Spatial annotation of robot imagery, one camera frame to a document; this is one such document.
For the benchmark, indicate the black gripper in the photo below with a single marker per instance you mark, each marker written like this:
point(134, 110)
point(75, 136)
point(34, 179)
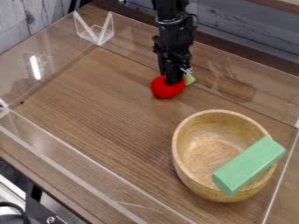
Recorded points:
point(172, 43)

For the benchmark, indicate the red plush strawberry toy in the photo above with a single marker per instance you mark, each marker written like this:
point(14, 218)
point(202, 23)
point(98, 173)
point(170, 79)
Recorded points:
point(164, 91)

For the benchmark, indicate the wooden bowl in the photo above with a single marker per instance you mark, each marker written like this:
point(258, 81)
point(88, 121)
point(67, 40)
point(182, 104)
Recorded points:
point(208, 138)

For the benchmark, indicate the green rectangular block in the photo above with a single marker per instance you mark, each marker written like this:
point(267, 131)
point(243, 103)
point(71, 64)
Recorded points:
point(242, 170)

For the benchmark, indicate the clear acrylic corner bracket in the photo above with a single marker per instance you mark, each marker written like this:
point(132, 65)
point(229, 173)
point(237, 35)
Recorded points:
point(95, 34)

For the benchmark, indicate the black metal table bracket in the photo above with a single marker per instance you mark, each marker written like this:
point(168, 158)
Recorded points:
point(44, 209)

